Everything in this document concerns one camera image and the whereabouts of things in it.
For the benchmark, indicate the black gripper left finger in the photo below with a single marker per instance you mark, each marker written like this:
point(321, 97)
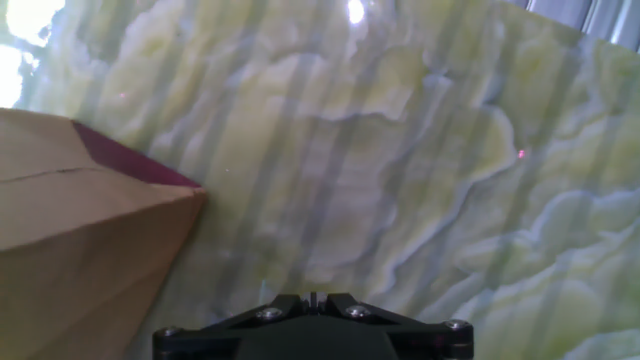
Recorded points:
point(200, 340)

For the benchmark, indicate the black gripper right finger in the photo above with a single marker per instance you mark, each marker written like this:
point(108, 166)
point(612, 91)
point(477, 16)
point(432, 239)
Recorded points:
point(430, 342)

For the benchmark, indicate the Costa kraft maroon paper bag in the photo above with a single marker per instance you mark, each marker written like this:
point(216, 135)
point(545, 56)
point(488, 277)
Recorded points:
point(75, 240)

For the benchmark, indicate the green marble pattern mat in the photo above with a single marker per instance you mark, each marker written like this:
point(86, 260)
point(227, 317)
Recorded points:
point(375, 150)

